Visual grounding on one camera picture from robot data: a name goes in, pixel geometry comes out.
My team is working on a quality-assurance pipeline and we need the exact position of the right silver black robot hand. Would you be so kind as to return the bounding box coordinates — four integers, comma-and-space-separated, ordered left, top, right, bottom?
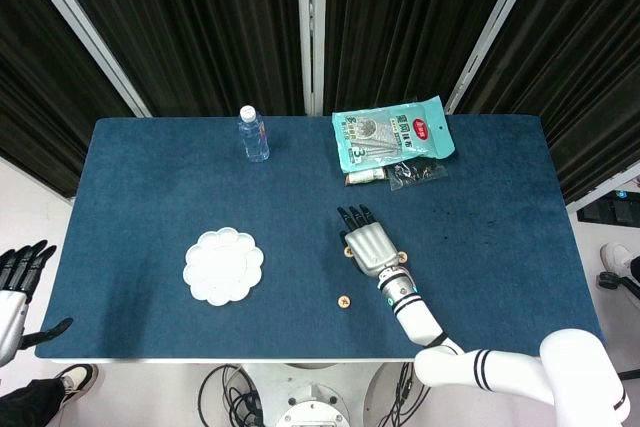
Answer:
336, 204, 402, 279

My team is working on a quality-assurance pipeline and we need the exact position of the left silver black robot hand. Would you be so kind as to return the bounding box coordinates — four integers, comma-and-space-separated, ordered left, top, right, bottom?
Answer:
0, 240, 75, 369

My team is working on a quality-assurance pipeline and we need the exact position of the small green orange packet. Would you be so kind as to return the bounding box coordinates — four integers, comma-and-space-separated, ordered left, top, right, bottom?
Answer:
343, 168, 387, 187

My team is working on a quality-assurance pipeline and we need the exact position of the clear bag with black contents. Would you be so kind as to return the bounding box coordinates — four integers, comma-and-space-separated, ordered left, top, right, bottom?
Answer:
384, 160, 448, 192

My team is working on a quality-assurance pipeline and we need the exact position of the black trouser leg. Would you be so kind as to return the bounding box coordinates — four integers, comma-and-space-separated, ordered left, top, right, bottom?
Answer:
0, 377, 67, 427

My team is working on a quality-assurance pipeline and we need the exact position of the black and white sneaker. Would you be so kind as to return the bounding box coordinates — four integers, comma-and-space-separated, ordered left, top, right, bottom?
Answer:
52, 363, 100, 406

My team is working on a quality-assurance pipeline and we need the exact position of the teal dishcloth package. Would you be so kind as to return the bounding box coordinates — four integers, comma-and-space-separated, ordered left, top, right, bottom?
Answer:
331, 95, 457, 174

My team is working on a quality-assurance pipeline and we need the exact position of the white flower-shaped paint palette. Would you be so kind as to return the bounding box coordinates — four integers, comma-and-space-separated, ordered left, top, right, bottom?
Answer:
183, 226, 265, 307

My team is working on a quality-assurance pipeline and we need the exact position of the clear plastic water bottle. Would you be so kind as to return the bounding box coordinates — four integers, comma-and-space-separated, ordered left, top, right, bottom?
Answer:
237, 105, 271, 163

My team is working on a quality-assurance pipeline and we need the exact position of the black pleated curtain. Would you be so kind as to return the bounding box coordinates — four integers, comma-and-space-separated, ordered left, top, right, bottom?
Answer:
323, 0, 524, 116
0, 0, 137, 198
455, 0, 640, 204
42, 0, 307, 118

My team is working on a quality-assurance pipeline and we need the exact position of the black electronic device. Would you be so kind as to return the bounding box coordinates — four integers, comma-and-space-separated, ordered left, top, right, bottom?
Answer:
577, 196, 640, 224

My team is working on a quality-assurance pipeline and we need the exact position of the black office chair base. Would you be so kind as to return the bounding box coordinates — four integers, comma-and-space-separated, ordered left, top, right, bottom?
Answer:
597, 270, 640, 294

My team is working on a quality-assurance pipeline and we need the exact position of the white shoe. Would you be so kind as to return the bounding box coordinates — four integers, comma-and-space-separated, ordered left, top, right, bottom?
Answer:
599, 241, 634, 273

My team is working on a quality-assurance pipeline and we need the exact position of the black cable bundle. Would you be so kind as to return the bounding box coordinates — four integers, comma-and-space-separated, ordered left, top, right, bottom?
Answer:
197, 364, 266, 427
380, 362, 432, 427

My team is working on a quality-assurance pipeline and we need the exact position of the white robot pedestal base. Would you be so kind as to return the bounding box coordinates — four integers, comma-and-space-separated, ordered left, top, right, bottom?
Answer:
238, 361, 384, 427

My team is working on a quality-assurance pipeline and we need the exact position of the white partition frame post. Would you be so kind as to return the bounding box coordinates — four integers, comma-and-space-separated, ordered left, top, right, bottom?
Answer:
443, 0, 554, 116
566, 160, 640, 213
294, 0, 329, 117
12, 0, 153, 118

